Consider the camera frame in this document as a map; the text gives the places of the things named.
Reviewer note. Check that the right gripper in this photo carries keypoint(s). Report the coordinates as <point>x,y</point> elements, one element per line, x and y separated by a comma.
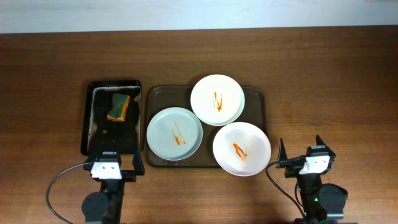
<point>292,171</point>

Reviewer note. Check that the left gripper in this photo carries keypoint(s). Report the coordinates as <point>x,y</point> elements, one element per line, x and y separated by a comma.
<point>128,177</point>

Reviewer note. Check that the pinkish white plate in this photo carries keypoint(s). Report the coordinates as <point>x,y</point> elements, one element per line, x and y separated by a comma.
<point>242,149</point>

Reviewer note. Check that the green orange sponge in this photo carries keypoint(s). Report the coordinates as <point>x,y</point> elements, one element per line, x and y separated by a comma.
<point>119,108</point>

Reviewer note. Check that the light blue plate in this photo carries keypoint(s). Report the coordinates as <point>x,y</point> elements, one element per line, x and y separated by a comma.
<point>174,134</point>

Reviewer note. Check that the cream white plate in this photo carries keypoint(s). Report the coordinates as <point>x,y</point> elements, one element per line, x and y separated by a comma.
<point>217,100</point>

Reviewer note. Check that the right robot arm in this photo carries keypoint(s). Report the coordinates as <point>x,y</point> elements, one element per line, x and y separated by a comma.
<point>320,203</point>

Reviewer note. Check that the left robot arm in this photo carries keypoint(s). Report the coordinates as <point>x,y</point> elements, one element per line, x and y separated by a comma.
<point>105,205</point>

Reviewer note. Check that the black soapy water tray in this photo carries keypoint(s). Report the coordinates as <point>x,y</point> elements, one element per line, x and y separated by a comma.
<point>102,134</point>

